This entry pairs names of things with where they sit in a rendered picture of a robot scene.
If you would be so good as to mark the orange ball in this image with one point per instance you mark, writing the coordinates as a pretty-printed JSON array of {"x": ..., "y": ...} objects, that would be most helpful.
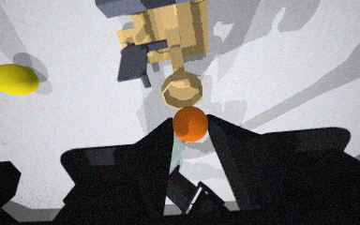
[{"x": 190, "y": 124}]

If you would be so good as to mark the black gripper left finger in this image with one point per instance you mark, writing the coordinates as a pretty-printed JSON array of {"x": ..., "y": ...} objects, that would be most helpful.
[{"x": 148, "y": 161}]

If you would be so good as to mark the yellow ball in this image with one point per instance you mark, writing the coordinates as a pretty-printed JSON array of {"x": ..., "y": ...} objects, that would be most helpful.
[{"x": 17, "y": 80}]

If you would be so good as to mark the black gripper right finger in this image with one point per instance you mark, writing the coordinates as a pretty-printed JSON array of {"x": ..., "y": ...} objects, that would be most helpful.
[{"x": 247, "y": 158}]

